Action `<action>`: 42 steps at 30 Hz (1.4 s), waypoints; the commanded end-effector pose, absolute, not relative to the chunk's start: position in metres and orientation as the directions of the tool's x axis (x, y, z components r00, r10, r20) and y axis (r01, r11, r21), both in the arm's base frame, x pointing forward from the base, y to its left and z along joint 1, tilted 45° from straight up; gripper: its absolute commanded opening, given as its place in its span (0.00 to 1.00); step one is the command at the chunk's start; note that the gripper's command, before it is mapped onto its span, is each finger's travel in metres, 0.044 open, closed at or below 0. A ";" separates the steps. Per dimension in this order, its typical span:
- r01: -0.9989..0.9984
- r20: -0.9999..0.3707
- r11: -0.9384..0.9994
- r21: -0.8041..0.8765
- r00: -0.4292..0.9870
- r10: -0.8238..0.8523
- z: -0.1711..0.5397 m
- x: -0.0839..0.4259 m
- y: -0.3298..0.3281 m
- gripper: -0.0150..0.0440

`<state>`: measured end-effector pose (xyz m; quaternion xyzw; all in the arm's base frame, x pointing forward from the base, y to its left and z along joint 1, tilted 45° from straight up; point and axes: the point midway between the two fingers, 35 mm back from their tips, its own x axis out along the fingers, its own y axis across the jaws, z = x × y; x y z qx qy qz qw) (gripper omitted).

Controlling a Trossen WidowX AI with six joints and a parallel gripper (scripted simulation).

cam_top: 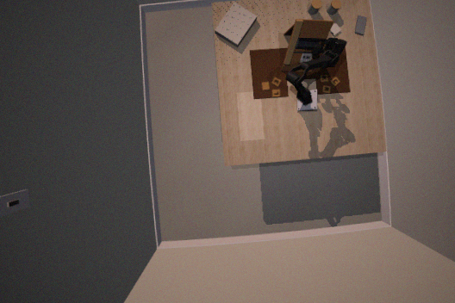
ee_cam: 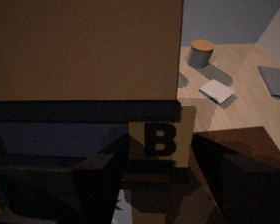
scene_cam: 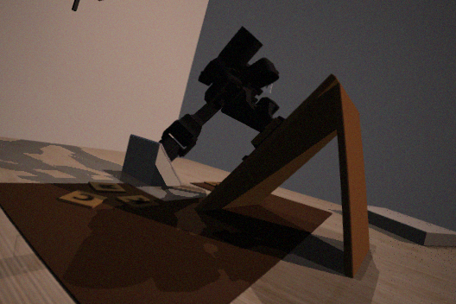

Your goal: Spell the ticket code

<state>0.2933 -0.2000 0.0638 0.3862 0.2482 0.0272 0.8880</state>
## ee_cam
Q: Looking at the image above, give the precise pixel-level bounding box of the grey flat rectangular board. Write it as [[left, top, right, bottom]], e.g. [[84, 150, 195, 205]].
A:
[[258, 65, 280, 98]]

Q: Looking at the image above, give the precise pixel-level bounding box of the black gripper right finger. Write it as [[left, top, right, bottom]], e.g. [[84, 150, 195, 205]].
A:
[[191, 134, 280, 224]]

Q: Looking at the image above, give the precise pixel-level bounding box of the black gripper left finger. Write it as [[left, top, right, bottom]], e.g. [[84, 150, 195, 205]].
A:
[[0, 134, 130, 224]]

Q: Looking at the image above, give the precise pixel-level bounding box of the grey canister with tan lid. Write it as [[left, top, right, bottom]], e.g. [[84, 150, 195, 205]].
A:
[[186, 40, 215, 68]]

